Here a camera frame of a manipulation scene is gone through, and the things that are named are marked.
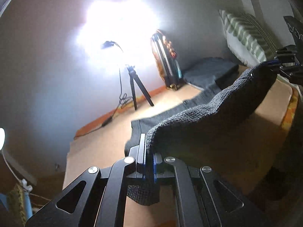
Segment dark grey checked pants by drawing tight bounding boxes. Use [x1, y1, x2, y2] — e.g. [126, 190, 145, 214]
[124, 64, 277, 206]

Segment green striped white pillow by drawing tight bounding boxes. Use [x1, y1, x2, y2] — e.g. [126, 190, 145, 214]
[219, 9, 282, 68]

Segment orange floral mattress cover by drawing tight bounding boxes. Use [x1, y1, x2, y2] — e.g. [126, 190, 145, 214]
[280, 87, 299, 133]

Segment folded dark clothes stack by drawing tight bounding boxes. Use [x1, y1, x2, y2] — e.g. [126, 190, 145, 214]
[182, 58, 239, 90]

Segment black mini tripod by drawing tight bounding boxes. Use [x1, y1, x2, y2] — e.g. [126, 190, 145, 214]
[126, 66, 154, 110]

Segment small white gooseneck lamp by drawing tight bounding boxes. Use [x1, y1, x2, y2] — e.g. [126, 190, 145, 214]
[1, 128, 37, 193]

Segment black ring light cable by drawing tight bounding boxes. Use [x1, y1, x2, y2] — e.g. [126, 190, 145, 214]
[73, 69, 135, 139]

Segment bright ring light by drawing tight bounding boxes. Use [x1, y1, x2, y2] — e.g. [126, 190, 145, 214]
[75, 0, 159, 76]

